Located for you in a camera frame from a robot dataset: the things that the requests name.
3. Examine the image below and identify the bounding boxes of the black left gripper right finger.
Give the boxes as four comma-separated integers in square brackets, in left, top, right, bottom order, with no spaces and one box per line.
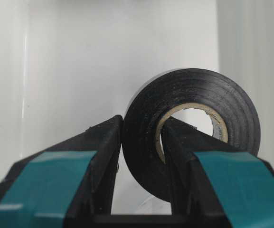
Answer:
[162,118,274,228]

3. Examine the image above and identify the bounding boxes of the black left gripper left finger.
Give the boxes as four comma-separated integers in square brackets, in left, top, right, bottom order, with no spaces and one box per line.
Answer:
[0,115,123,228]

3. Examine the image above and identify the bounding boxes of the black tape roll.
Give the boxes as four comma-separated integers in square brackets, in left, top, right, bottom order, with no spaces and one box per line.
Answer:
[122,68,261,201]

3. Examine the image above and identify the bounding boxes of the white plastic case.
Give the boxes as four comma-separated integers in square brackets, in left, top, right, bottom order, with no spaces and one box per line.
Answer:
[0,0,274,216]

